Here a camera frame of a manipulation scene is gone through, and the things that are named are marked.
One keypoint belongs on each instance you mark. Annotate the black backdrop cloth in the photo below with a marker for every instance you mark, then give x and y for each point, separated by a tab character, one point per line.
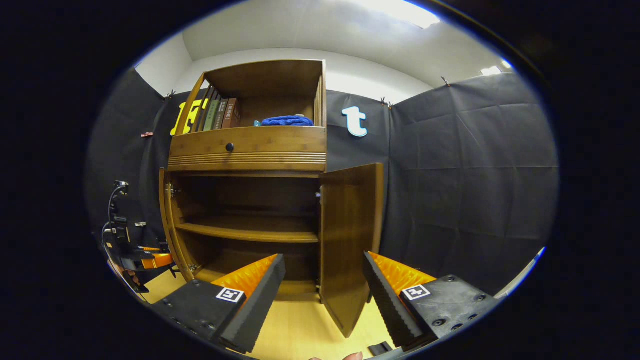
475	175

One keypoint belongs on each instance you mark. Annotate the dark brown book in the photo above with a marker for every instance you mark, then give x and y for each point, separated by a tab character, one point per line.
221	114

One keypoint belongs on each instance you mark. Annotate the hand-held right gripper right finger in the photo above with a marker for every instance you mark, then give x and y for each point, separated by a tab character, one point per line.
390	300

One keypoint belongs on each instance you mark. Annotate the large ceiling light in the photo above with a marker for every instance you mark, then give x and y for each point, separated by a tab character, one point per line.
400	12

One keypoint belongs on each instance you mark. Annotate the reddish brown book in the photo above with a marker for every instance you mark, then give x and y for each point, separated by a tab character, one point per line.
231	113

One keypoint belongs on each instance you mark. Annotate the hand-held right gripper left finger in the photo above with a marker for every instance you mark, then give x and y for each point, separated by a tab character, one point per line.
260	300

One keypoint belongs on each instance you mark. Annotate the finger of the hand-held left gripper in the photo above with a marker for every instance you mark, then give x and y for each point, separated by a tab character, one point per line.
160	261
155	248

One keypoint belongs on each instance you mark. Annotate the wooden shoe cabinet door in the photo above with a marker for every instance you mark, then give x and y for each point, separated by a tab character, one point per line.
350	240
167	225

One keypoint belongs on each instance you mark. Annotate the wooden drawer with ribbed trim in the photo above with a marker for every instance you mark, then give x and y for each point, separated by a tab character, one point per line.
270	145

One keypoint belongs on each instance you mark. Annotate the wooden double-door shoe cabinet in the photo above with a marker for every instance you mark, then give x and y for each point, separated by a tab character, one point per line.
250	150

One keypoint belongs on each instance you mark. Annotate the blue folded towel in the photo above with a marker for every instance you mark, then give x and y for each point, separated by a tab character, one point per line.
287	121

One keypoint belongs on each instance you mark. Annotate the wooden inner shelf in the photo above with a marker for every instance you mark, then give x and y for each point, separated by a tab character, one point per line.
250	231

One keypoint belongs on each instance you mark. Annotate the small ceiling light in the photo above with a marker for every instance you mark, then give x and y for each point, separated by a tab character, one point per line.
492	70

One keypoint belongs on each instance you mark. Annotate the metal door hinge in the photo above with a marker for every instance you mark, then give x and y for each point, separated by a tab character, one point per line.
319	196
171	190

